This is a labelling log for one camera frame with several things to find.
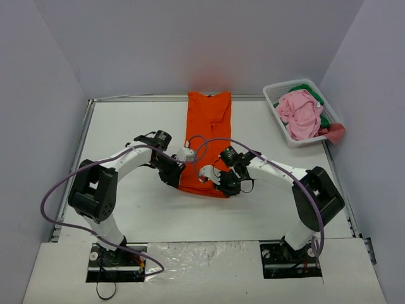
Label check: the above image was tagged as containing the orange t-shirt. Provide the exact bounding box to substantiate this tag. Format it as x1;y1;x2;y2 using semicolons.
179;92;232;198

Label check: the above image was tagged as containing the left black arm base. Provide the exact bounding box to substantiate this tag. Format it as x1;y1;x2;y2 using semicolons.
86;243;146;283

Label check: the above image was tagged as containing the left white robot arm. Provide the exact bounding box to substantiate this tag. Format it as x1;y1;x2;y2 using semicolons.
68;130;196;265

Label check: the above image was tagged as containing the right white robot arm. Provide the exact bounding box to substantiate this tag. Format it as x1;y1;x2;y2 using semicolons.
206;146;345;262

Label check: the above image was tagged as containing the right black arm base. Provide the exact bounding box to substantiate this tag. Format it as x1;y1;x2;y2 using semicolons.
259;241;322;279

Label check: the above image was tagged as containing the green t-shirt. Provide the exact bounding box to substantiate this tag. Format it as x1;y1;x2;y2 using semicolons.
273;84;330;128

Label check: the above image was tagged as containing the salmon pink t-shirt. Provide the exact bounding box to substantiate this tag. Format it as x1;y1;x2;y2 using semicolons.
318;123;346;145

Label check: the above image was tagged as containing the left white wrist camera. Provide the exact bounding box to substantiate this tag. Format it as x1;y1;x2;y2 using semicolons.
176;141;196;164

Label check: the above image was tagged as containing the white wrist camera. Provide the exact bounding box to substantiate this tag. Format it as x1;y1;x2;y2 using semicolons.
199;165;221;185
176;141;196;164

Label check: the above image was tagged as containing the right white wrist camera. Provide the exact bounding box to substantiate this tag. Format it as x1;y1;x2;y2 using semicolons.
199;165;221;185

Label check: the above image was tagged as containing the thin black cable loop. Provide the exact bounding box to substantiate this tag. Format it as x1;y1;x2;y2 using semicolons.
96;262;117;300

